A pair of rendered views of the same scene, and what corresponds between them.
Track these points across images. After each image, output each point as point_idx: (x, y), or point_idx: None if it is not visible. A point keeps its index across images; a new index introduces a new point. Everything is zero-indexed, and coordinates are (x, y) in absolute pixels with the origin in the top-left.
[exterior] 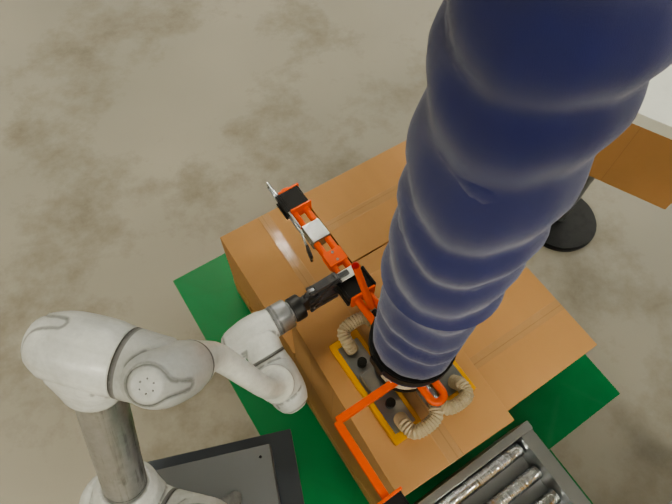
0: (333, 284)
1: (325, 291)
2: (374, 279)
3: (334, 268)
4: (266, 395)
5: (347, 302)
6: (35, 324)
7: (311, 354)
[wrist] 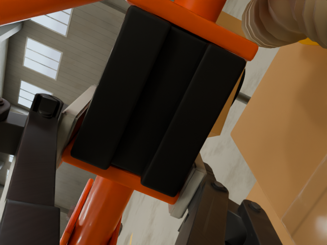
0: (24, 131)
1: (32, 181)
2: (262, 150)
3: (81, 213)
4: None
5: (201, 55)
6: None
7: None
